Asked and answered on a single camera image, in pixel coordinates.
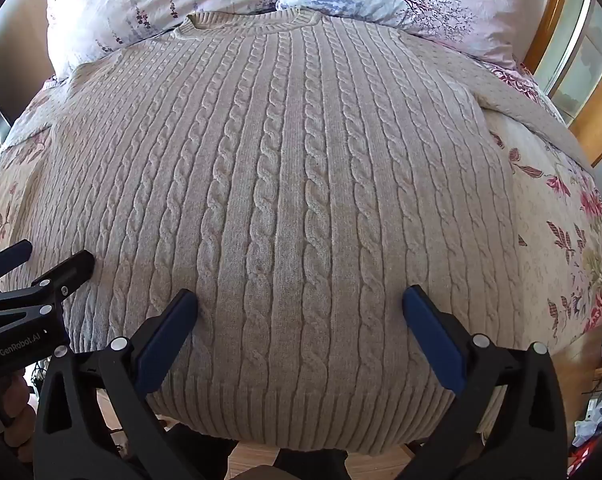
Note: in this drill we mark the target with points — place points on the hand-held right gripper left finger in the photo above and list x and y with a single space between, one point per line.
170 341

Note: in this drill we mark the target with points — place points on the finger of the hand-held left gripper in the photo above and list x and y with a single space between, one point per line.
68 272
6 260

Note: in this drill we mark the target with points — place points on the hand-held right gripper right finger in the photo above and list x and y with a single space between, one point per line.
431 341

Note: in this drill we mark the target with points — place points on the person's left hand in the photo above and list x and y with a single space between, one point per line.
20 402

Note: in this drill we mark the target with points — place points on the cream floral bedsheet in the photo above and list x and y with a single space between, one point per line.
556 260

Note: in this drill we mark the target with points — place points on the pile of colourful packets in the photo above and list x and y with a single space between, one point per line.
598 420

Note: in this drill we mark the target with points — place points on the wooden frame with glass panels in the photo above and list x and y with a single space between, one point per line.
596 125

